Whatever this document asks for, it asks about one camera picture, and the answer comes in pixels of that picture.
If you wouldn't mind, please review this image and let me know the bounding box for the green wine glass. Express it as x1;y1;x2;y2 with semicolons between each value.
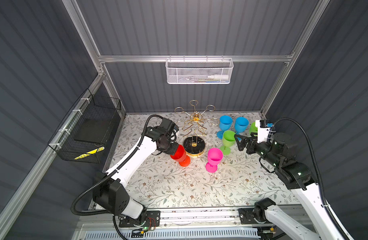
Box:
249;122;258;137
220;130;236;156

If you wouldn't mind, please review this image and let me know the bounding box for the gold wine glass rack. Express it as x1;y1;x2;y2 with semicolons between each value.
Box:
174;100;219;158

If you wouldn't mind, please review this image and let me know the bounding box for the green wine glass front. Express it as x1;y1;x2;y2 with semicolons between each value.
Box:
249;122;258;137

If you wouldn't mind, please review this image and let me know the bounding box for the white perforated vent cover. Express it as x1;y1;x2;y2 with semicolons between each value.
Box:
84;227;260;240

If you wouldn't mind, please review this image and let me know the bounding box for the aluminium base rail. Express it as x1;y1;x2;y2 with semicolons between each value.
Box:
78;204;311;232

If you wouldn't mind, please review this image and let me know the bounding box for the left black corrugated cable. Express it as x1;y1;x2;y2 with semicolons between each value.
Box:
70;114;165;240

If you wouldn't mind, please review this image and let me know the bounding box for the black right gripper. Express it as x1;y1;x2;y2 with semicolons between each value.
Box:
234;130;279;169

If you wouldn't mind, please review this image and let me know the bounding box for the right black corrugated cable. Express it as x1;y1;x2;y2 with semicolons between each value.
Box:
272;117;350;240

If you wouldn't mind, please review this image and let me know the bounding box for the blue wine glass front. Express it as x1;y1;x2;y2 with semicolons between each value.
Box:
235;117;250;134

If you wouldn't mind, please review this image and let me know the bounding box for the white marker in basket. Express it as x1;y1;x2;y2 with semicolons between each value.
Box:
207;75;230;81

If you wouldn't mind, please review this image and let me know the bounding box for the white wire mesh basket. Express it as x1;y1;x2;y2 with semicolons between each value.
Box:
165;57;234;85

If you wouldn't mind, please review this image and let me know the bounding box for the blue wine glass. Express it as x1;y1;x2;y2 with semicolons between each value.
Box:
235;117;250;134
217;115;233;139

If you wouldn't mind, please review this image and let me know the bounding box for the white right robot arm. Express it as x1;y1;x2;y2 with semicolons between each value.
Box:
235;133;352;240

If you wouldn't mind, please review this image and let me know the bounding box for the black corrugated cable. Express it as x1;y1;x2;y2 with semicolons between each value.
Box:
272;117;350;240
70;114;165;240

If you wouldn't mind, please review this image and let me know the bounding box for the magenta wine glass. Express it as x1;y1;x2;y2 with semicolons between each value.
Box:
206;148;224;173

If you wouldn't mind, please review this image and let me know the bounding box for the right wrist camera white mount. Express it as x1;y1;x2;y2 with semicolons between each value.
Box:
255;120;276;144

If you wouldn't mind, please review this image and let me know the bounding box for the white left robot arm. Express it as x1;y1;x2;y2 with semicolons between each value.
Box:
92;115;179;225

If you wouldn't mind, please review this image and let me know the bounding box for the green wine glass back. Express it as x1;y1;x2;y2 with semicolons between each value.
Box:
220;130;236;156

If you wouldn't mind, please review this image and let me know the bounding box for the red wine glass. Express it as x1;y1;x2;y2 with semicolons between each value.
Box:
170;145;191;167

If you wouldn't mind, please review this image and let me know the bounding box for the black wire basket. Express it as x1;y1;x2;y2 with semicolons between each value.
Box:
48;91;121;164

